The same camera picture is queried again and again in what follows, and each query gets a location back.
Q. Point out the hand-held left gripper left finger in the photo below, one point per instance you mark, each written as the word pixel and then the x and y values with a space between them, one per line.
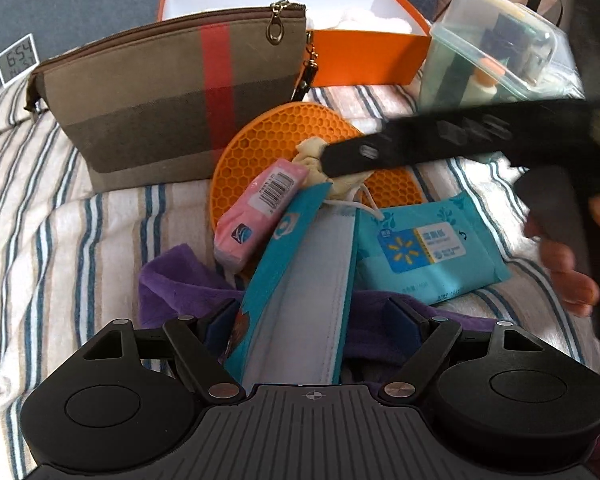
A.
pixel 215 332

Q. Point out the orange cardboard box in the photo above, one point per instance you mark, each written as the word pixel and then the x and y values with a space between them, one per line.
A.
pixel 365 57

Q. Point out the person's right hand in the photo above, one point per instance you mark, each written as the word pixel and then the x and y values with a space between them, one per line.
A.
pixel 565 280

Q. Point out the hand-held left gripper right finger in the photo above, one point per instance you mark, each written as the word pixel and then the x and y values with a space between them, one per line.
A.
pixel 400 320

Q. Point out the teal face mask packet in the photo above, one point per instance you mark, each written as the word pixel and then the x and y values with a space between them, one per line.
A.
pixel 305 285

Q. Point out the blue striped blanket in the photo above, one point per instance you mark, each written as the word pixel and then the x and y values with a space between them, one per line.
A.
pixel 105 240

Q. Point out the clear plastic storage box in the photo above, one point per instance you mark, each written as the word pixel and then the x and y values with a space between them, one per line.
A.
pixel 460 60

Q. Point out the teal wet wipes pack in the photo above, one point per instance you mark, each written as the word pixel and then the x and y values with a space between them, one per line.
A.
pixel 430 255

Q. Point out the brown plaid zipper pouch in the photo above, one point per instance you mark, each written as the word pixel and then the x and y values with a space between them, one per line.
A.
pixel 145 110

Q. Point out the light grey headboard panel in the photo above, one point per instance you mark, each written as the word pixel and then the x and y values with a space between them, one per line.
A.
pixel 80 0

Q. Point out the pink tissue pack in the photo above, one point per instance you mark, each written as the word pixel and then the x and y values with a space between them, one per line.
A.
pixel 255 210

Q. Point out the beige cloth pouch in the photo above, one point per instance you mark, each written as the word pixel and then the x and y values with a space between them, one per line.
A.
pixel 310 152

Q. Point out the white digital clock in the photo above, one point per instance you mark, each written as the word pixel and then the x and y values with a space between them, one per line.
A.
pixel 17 60

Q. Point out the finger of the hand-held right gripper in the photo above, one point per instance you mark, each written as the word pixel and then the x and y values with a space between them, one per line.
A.
pixel 430 140

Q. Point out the orange honeycomb silicone mat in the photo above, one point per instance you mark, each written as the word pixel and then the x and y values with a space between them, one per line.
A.
pixel 270 135

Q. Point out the purple cloth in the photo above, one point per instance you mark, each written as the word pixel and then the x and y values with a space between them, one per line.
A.
pixel 180 285

